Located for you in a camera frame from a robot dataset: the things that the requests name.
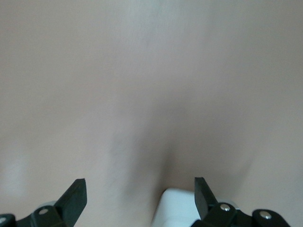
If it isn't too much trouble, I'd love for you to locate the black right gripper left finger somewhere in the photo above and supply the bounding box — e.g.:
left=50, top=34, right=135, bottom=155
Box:
left=0, top=178, right=88, bottom=227

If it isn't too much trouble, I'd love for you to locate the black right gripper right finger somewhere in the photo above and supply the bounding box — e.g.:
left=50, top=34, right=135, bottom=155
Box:
left=189, top=176, right=292, bottom=227

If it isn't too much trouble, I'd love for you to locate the white square trash bin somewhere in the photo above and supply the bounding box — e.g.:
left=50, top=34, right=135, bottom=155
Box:
left=151, top=187, right=202, bottom=227

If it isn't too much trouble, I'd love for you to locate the brown table cover sheet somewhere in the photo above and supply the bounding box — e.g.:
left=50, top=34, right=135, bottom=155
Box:
left=0, top=0, right=303, bottom=227

